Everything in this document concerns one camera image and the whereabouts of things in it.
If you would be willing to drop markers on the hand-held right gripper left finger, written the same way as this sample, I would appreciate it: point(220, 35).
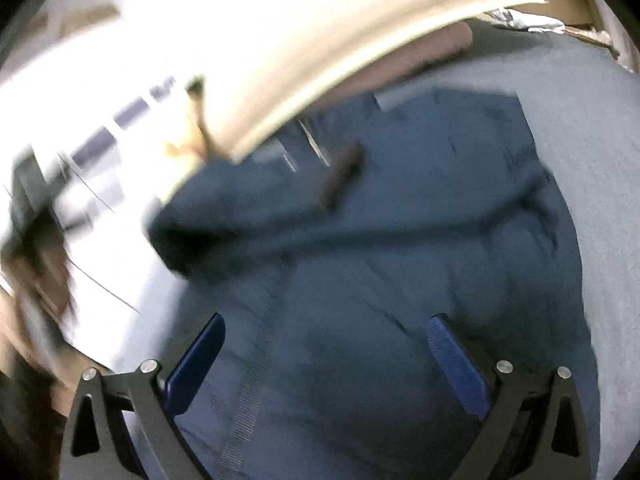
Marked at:
point(195, 360)

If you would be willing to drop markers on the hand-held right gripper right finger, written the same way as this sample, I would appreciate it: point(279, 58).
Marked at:
point(455, 360)

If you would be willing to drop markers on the navy padded jacket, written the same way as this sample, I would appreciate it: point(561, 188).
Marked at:
point(375, 260)

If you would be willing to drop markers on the yellow plush toy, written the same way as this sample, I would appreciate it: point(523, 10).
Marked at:
point(192, 135)

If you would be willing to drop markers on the grey bed sheet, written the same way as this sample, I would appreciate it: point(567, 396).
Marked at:
point(590, 135)

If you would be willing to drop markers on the pink pillow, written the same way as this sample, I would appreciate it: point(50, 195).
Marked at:
point(430, 45)

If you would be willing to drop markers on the beige headboard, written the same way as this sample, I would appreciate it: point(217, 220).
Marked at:
point(325, 60)

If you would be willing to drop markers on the crumpled silver bag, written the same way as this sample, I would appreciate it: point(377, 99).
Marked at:
point(525, 22)

